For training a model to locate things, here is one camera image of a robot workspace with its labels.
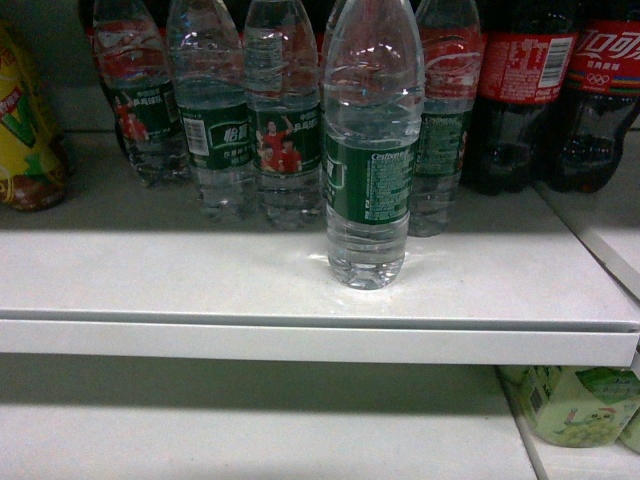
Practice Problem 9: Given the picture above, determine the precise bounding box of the water bottle leftmost back row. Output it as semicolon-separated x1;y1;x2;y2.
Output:
93;1;191;186

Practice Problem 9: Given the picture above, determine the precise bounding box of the clear water bottle green label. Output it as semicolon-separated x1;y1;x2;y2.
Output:
323;1;424;290

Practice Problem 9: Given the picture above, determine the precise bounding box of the water bottle behind front one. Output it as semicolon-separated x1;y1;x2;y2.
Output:
409;1;484;237

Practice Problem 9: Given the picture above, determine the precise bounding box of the cola bottle red label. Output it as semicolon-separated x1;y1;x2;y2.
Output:
463;1;581;195

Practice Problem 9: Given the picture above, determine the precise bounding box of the yellow lemon tea bottle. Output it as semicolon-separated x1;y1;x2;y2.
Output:
1;20;69;212

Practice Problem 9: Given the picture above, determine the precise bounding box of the water bottle red players label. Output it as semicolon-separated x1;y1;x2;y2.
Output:
243;1;322;230

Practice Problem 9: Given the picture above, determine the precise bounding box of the green grape drink bottle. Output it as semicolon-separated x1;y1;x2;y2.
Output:
498;365;639;448

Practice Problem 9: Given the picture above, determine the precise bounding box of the water bottle barcode label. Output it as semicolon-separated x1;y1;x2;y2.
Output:
167;1;257;222

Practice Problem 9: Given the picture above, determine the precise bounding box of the cola bottle olympic rings label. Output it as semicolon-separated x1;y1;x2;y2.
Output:
544;1;639;193

